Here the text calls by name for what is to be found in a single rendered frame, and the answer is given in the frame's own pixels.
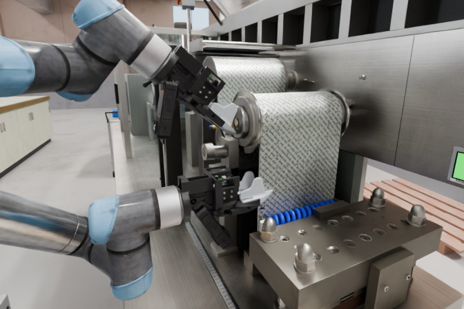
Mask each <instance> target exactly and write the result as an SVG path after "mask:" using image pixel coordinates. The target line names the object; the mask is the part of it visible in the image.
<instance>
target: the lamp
mask: <svg viewBox="0 0 464 309"><path fill-rule="evenodd" d="M453 177H455V178H458V179H462V180H464V154H462V153H458V157H457V160H456V167H455V170H454V176H453Z"/></svg>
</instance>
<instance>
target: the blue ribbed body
mask: <svg viewBox="0 0 464 309"><path fill-rule="evenodd" d="M333 202H334V201H333V200H332V199H328V200H327V201H323V202H319V203H314V204H310V205H309V206H304V207H299V208H298V209H297V208H295V209H294V210H289V211H288V212H287V211H284V212H283V213H278V214H277V215H272V216H271V218H273V219H274V220H275V222H276V225H277V226H278V225H280V224H284V223H288V222H290V221H295V220H297V219H301V218H304V217H308V216H311V215H313V209H314V208H317V207H319V206H323V205H327V204H329V203H333Z"/></svg>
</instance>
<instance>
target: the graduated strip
mask: <svg viewBox="0 0 464 309"><path fill-rule="evenodd" d="M184 224H185V226H186V228H187V230H188V232H189V234H190V236H191V238H192V240H193V242H194V244H195V246H196V247H197V249H198V251H199V253H200V255H201V257H202V259H203V261H204V263H205V265H206V267H207V269H208V271H209V273H210V275H211V277H212V279H213V281H214V283H215V285H216V286H217V288H218V290H219V292H220V294H221V296H222V298H223V300H224V302H225V304H226V306H227V308H228V309H240V308H239V306H238V304H237V303H236V301H235V299H234V297H233V295H232V294H231V292H230V290H229V288H228V286H227V285H226V283H225V281H224V280H223V278H222V275H221V274H220V272H219V270H218V269H217V267H216V265H215V264H214V262H213V260H212V258H211V256H210V254H209V253H208V251H207V249H206V247H205V246H204V244H203V242H202V240H201V239H200V236H199V235H198V233H197V231H196V229H195V228H194V226H193V224H192V223H191V220H190V221H186V222H184Z"/></svg>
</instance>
